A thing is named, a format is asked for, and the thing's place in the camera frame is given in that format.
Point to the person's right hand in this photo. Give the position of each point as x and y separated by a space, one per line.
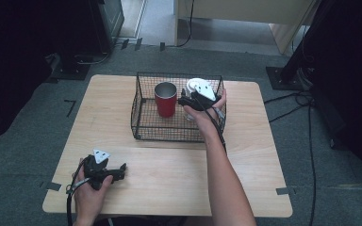
205 121

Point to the grey tape strip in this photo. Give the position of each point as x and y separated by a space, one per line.
283 190
53 186

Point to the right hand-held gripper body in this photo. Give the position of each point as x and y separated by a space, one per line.
205 94

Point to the beige wooden furniture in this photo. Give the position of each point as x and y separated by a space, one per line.
248 11

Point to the person's left hand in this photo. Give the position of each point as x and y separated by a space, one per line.
89 197

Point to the black cabinet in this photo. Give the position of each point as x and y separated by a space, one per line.
106 25

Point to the dark curtain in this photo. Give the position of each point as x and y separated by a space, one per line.
352 78
15 62

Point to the red steel cup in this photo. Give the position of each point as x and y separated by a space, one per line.
166 105

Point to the black metal stand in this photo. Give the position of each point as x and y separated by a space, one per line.
290 75

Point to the black flat stand base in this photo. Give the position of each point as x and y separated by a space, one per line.
70 70

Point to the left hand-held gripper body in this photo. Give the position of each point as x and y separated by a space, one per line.
95 171

